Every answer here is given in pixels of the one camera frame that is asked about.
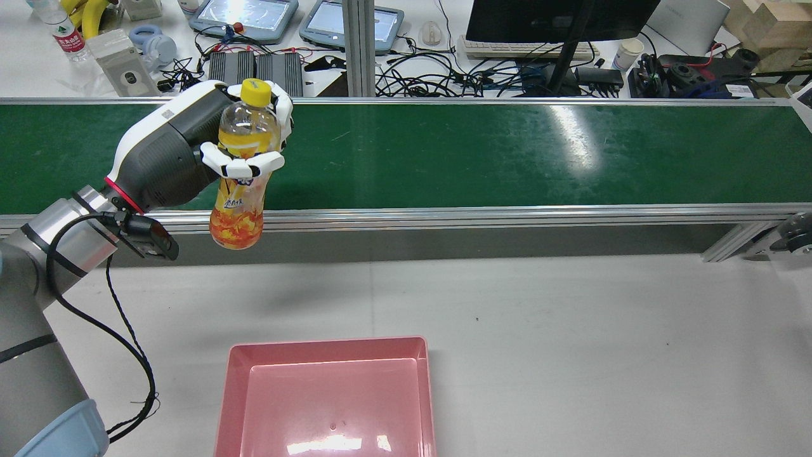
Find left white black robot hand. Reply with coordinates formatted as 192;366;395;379
105;79;296;213

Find orange juice bottle yellow cap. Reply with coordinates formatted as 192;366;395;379
209;78;281;250

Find pink plastic basket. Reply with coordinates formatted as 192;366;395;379
214;336;437;457

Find light blue headphones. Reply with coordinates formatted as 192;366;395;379
129;24;178;69

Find white small container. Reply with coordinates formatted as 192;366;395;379
122;0;163;22

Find water bottle red label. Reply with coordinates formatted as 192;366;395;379
27;0;91;63

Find yellow bananas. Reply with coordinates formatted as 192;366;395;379
60;0;119;39

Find grey teach pendant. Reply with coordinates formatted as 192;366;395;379
299;0;405;53
188;0;299;45

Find white keyboard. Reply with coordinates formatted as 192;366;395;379
457;36;601;62

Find black computer monitor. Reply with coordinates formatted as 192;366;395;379
465;0;662;96

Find white paper cup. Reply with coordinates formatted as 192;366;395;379
612;38;645;70

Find black round machine part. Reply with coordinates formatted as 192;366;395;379
657;54;759;89

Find white flat box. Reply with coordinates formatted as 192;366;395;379
646;0;731;56

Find light wooden blocks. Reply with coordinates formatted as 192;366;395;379
723;0;812;74

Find black cable bundle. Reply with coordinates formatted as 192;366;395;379
157;57;207;94

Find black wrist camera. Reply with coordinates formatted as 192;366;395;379
114;213;180;261

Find aluminium profile post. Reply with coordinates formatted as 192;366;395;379
341;0;376;98

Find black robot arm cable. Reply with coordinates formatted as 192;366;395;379
46;213;158;444

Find green conveyor belt aluminium frame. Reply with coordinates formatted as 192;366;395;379
0;96;812;263

